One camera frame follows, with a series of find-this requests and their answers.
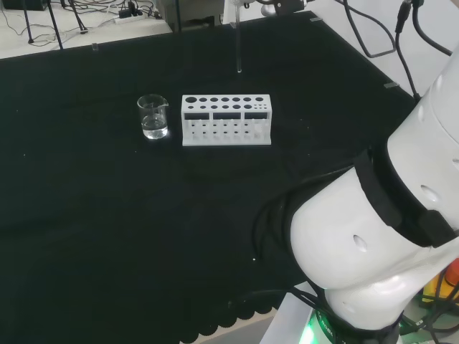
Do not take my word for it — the black cable with plug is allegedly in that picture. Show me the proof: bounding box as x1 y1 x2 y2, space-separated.
394 0 422 100

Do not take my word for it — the white mounting plate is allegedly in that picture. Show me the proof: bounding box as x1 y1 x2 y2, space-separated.
263 281 326 344

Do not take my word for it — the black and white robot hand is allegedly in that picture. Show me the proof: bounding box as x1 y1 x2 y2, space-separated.
229 0 309 17

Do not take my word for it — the clear glass beaker with water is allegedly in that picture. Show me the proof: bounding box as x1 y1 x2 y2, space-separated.
136 93 170 141

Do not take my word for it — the dark equipment box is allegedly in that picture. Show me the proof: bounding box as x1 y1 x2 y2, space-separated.
157 0 224 34

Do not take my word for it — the black looped cable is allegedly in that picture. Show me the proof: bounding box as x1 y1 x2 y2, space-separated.
336 0 397 59

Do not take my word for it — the black bench cloth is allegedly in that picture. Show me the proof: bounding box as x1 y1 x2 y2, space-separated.
0 10 419 344

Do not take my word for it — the clear glass rod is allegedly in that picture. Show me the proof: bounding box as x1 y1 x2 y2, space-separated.
233 0 244 75

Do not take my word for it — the black tripod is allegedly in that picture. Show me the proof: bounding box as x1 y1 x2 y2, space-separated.
21 0 87 50

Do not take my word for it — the white test tube rack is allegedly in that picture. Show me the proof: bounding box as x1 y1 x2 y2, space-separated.
181 93 273 148

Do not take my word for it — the yellow stop button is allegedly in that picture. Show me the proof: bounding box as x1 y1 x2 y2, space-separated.
421 263 459 309

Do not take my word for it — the white power strip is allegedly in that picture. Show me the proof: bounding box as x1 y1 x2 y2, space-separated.
113 13 145 25

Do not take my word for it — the black thick cable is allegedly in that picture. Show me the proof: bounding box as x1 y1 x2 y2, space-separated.
411 0 455 57

